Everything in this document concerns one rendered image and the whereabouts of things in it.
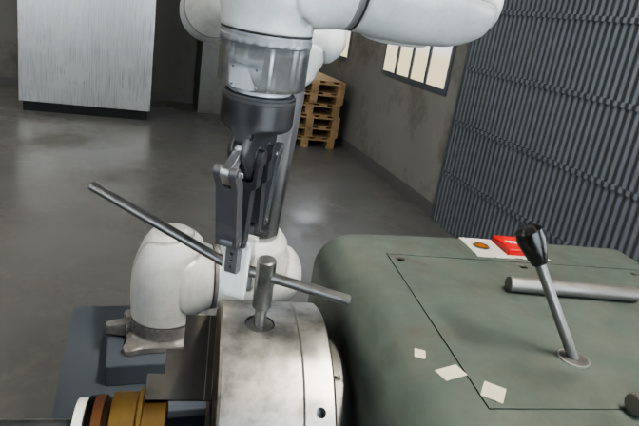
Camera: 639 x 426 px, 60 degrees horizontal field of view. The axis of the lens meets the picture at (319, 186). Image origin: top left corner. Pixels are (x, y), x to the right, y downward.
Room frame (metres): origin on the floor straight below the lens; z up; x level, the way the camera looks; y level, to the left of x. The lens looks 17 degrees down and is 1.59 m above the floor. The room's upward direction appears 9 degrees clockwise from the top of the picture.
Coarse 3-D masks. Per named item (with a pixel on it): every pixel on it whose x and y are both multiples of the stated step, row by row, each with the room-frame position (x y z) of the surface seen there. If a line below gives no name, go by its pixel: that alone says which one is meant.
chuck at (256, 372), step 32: (224, 320) 0.56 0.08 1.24; (288, 320) 0.58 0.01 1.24; (224, 352) 0.51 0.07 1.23; (256, 352) 0.52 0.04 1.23; (288, 352) 0.53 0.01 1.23; (224, 384) 0.48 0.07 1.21; (256, 384) 0.49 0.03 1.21; (288, 384) 0.49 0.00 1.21; (224, 416) 0.46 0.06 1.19; (256, 416) 0.46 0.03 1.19; (288, 416) 0.47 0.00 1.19
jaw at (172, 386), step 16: (192, 320) 0.62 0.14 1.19; (208, 320) 0.63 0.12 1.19; (192, 336) 0.61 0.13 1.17; (208, 336) 0.62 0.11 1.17; (176, 352) 0.59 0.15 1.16; (192, 352) 0.60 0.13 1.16; (208, 352) 0.60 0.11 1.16; (176, 368) 0.58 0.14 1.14; (192, 368) 0.59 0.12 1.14; (208, 368) 0.59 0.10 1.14; (160, 384) 0.57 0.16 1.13; (176, 384) 0.57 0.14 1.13; (192, 384) 0.57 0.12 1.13; (208, 384) 0.58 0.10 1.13; (176, 400) 0.59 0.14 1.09; (192, 400) 0.59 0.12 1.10; (208, 400) 0.58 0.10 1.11
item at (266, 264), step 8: (264, 256) 0.56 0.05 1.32; (264, 264) 0.55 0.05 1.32; (272, 264) 0.55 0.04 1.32; (256, 272) 0.55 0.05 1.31; (264, 272) 0.55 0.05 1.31; (272, 272) 0.55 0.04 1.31; (256, 280) 0.55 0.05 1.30; (264, 280) 0.55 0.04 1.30; (256, 288) 0.55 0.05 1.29; (264, 288) 0.55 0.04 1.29; (272, 288) 0.55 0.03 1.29; (256, 296) 0.55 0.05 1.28; (264, 296) 0.55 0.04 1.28; (272, 296) 0.56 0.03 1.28; (256, 304) 0.55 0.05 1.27; (264, 304) 0.55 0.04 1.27; (256, 312) 0.56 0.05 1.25; (264, 312) 0.56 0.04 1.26; (256, 320) 0.56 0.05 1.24; (264, 320) 0.56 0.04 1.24
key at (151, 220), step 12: (96, 192) 0.61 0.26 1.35; (108, 192) 0.61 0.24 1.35; (120, 204) 0.60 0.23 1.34; (132, 204) 0.60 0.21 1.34; (144, 216) 0.59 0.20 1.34; (156, 228) 0.59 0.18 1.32; (168, 228) 0.58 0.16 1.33; (180, 240) 0.58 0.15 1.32; (192, 240) 0.58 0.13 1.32; (204, 252) 0.57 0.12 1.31; (216, 252) 0.57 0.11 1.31; (252, 276) 0.56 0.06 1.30; (276, 276) 0.55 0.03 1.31; (300, 288) 0.54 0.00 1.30; (312, 288) 0.54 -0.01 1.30; (324, 288) 0.54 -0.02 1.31; (336, 300) 0.53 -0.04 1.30; (348, 300) 0.53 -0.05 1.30
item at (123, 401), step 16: (96, 400) 0.53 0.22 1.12; (112, 400) 0.53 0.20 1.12; (128, 400) 0.54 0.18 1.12; (144, 400) 0.55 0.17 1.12; (160, 400) 0.56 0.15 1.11; (96, 416) 0.52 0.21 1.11; (112, 416) 0.52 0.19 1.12; (128, 416) 0.52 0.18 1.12; (144, 416) 0.53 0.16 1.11; (160, 416) 0.54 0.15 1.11
